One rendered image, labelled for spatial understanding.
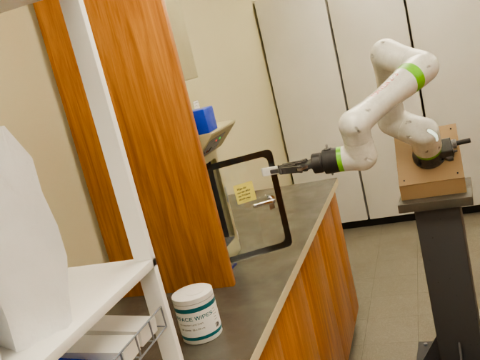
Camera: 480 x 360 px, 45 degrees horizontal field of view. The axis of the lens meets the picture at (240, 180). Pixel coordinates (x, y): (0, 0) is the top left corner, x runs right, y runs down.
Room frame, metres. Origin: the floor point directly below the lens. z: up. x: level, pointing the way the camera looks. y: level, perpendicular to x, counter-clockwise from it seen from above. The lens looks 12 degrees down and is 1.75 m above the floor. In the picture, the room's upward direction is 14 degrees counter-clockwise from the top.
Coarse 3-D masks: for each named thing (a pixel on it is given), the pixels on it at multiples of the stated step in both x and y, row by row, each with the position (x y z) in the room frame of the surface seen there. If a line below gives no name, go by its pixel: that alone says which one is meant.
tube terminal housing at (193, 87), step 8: (192, 80) 2.36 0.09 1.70; (192, 88) 2.34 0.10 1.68; (200, 88) 2.42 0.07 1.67; (192, 96) 2.32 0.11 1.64; (200, 96) 2.40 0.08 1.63; (192, 104) 2.30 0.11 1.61; (200, 104) 2.38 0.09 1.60; (216, 152) 2.43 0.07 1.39; (208, 160) 2.32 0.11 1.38; (216, 160) 2.41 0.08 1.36
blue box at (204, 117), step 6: (204, 108) 2.14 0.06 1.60; (210, 108) 2.17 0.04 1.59; (198, 114) 2.12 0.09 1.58; (204, 114) 2.11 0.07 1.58; (210, 114) 2.16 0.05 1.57; (198, 120) 2.12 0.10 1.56; (204, 120) 2.11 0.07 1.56; (210, 120) 2.14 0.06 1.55; (198, 126) 2.12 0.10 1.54; (204, 126) 2.11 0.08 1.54; (210, 126) 2.13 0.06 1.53; (216, 126) 2.19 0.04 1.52; (198, 132) 2.12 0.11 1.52; (204, 132) 2.11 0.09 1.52
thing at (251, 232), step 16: (240, 160) 2.15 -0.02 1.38; (256, 160) 2.16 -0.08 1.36; (272, 160) 2.17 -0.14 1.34; (224, 176) 2.15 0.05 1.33; (240, 176) 2.15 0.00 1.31; (256, 176) 2.16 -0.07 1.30; (272, 176) 2.17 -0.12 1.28; (224, 192) 2.14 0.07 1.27; (256, 192) 2.16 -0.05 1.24; (272, 192) 2.17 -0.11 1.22; (224, 208) 2.14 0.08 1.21; (240, 208) 2.15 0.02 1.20; (256, 208) 2.16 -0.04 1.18; (272, 208) 2.16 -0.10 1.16; (224, 224) 2.14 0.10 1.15; (240, 224) 2.15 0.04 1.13; (256, 224) 2.16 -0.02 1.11; (272, 224) 2.16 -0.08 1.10; (288, 224) 2.17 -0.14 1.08; (240, 240) 2.15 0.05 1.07; (256, 240) 2.15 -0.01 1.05; (272, 240) 2.16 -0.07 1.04; (288, 240) 2.17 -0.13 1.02; (240, 256) 2.14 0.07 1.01
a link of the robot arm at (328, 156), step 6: (324, 150) 2.06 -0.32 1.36; (330, 150) 2.05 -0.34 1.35; (324, 156) 2.04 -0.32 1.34; (330, 156) 2.03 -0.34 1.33; (324, 162) 2.03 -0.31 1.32; (330, 162) 2.02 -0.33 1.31; (336, 162) 2.02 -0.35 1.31; (324, 168) 2.03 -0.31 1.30; (330, 168) 2.03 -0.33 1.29; (336, 168) 2.02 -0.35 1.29
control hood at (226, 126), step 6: (234, 120) 2.38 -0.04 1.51; (222, 126) 2.24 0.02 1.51; (228, 126) 2.30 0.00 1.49; (210, 132) 2.12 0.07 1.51; (216, 132) 2.16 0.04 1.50; (222, 132) 2.26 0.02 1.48; (228, 132) 2.38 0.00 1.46; (204, 138) 2.10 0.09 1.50; (210, 138) 2.11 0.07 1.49; (222, 138) 2.34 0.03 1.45; (204, 144) 2.10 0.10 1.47
